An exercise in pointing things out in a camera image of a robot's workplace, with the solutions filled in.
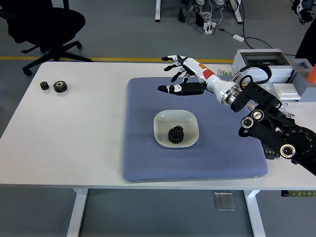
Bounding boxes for black office chair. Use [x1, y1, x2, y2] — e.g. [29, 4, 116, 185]
[0, 0, 94, 77]

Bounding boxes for white background desk leg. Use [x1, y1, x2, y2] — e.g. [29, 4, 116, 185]
[155, 0, 162, 22]
[231, 0, 244, 24]

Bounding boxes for grey block with square recess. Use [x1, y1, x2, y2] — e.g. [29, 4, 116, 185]
[292, 60, 314, 74]

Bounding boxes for person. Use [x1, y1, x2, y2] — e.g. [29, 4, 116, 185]
[290, 0, 316, 65]

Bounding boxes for metal floor plate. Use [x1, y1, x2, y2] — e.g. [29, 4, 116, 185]
[213, 192, 236, 211]

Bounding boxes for white table leg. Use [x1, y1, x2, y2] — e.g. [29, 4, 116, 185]
[67, 189, 89, 237]
[243, 189, 267, 237]

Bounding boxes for black floor cable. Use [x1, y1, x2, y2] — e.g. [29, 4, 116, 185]
[239, 0, 274, 49]

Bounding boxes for silver aluminium plate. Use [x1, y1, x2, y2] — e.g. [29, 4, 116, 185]
[271, 83, 302, 101]

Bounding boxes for desk control panel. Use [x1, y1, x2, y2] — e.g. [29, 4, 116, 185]
[280, 190, 316, 198]

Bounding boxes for blue-grey textured mat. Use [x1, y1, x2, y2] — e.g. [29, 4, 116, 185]
[122, 76, 269, 183]

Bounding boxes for large black steel gear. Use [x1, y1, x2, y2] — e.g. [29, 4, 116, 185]
[53, 80, 68, 94]
[167, 128, 185, 145]

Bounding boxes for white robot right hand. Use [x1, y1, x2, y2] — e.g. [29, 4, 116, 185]
[157, 54, 232, 104]

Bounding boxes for thin white red wires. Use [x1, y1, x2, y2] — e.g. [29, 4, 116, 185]
[280, 102, 295, 119]

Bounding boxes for orange cone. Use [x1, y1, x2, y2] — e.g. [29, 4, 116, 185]
[307, 64, 316, 86]

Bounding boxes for black power brick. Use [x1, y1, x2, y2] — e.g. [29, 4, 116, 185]
[196, 12, 207, 27]

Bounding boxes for white power strip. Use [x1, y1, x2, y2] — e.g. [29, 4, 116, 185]
[203, 21, 219, 35]

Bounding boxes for large grey box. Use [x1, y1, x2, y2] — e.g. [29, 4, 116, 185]
[292, 72, 316, 102]

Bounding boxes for person's gloved hand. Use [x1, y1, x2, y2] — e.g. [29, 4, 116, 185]
[291, 0, 316, 24]

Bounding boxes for white square dish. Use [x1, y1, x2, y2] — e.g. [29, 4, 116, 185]
[152, 109, 199, 149]

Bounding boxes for grey electrical enclosure box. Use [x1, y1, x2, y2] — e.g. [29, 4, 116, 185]
[232, 48, 294, 83]

